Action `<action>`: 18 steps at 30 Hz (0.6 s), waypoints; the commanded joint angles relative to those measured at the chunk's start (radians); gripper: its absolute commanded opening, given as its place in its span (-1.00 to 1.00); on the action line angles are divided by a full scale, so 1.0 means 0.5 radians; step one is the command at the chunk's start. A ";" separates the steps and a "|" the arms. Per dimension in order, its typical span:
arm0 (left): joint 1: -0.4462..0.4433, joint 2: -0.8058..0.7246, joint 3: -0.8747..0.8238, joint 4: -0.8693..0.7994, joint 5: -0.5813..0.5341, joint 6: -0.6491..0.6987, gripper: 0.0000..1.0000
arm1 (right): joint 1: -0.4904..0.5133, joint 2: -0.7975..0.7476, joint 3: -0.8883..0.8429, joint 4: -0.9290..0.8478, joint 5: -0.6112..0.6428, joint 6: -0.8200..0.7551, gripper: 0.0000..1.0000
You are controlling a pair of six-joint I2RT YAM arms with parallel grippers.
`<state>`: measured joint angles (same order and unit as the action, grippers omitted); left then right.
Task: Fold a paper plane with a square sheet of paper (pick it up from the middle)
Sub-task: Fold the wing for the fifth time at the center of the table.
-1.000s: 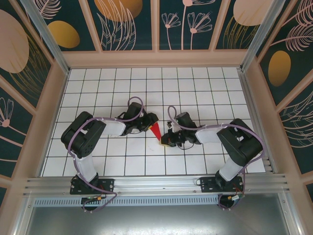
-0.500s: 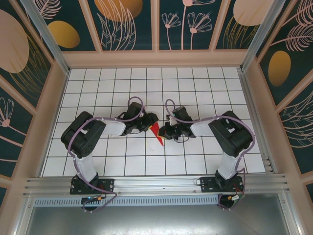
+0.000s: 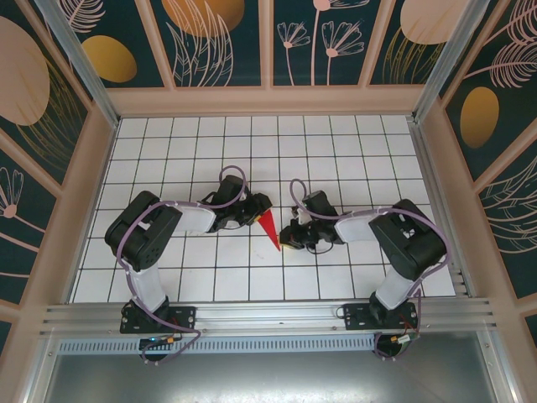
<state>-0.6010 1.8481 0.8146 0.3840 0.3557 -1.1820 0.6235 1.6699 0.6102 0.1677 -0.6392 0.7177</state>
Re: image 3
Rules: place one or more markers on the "grey metal sheet panel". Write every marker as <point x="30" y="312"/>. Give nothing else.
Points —
<point x="268" y="378"/>

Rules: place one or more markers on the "small controller board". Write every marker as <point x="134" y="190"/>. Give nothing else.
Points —
<point x="159" y="341"/>
<point x="398" y="340"/>

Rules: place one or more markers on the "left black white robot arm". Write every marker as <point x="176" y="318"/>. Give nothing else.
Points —
<point x="138" y="239"/>

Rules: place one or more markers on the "red square paper sheet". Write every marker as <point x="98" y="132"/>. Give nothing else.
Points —
<point x="270" y="231"/>

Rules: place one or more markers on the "aluminium corner post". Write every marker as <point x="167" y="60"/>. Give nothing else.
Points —
<point x="89" y="75"/>
<point x="448" y="63"/>

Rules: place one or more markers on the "aluminium mounting rail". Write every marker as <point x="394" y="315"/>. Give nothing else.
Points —
<point x="268" y="312"/>

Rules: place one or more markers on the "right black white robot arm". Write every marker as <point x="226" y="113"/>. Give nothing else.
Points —
<point x="411" y="243"/>

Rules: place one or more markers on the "aluminium side rail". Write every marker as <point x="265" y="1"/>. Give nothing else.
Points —
<point x="429" y="168"/>

